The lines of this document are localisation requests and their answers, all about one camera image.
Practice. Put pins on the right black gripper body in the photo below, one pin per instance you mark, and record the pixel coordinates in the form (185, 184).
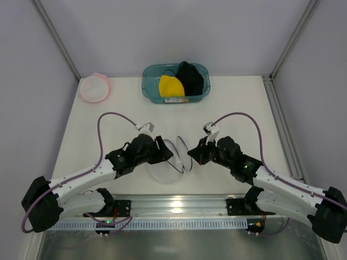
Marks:
(205, 151)

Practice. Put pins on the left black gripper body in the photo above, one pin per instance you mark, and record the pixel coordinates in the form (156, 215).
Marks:
(157, 150)

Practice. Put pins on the blue-rimmed mesh laundry bag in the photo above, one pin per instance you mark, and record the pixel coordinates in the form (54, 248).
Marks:
(176, 166)

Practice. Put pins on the yellow bra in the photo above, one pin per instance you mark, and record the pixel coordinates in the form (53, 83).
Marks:
(170, 87)

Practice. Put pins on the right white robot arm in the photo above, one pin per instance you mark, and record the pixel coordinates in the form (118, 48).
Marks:
(324, 211)

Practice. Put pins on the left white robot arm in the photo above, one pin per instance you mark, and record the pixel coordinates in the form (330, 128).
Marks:
(44, 199)

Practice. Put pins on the black bra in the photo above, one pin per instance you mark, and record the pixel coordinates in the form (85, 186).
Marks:
(191, 80)

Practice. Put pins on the pink-rimmed mesh laundry bag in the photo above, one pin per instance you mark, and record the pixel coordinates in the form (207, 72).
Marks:
(94, 88)

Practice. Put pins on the teal plastic bin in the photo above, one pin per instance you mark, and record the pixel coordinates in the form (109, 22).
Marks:
(152, 74)

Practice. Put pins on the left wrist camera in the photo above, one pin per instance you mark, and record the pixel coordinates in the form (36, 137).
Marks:
(146, 129)

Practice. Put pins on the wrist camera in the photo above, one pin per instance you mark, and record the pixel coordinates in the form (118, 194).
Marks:
(212, 130)
(146, 129)

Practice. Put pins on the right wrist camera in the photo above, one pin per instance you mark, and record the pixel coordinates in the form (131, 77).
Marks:
(212, 130)

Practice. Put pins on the aluminium mounting rail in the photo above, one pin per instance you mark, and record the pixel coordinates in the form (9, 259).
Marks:
(151, 205)

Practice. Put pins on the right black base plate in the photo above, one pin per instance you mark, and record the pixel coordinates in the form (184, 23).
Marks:
(244, 207)

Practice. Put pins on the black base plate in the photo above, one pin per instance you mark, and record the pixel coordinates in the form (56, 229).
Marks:
(117, 208)
(244, 207)

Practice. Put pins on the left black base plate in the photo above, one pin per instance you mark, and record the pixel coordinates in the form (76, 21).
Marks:
(117, 208)

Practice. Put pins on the white slotted cable duct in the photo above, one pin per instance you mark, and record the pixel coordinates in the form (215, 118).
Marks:
(154, 224)

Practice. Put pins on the right aluminium frame rail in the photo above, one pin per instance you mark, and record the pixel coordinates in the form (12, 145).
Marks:
(288, 148)

